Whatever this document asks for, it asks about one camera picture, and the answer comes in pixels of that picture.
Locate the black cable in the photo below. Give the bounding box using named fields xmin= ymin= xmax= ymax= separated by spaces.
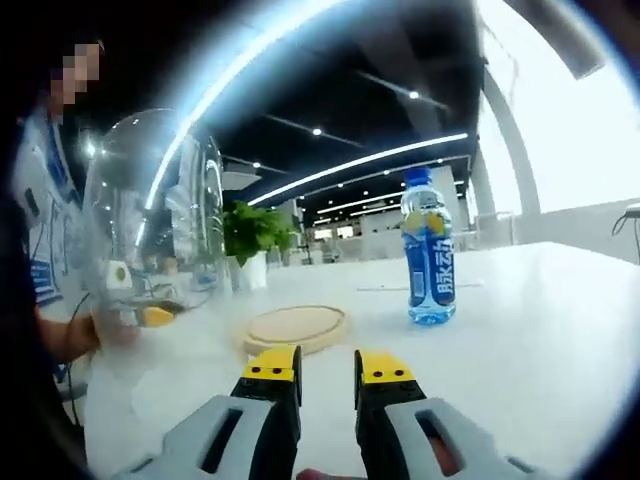
xmin=62 ymin=293 xmax=92 ymax=429

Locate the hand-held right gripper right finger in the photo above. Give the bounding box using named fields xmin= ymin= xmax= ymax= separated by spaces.
xmin=353 ymin=349 xmax=541 ymax=480

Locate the clear glass dome cover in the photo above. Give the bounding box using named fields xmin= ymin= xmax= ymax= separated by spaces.
xmin=82 ymin=107 xmax=226 ymax=347

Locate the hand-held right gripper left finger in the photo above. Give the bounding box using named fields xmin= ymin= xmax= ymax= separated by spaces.
xmin=119 ymin=344 xmax=304 ymax=480

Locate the blue drink bottle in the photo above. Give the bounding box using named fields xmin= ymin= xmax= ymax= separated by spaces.
xmin=399 ymin=168 xmax=458 ymax=327

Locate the person's torso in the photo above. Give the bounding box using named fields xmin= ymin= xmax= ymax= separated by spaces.
xmin=9 ymin=107 xmax=104 ymax=321

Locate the potted green plant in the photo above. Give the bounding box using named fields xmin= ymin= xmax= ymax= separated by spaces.
xmin=221 ymin=199 xmax=297 ymax=292

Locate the round wooden base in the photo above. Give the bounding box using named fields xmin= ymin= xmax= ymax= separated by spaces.
xmin=241 ymin=304 xmax=350 ymax=358

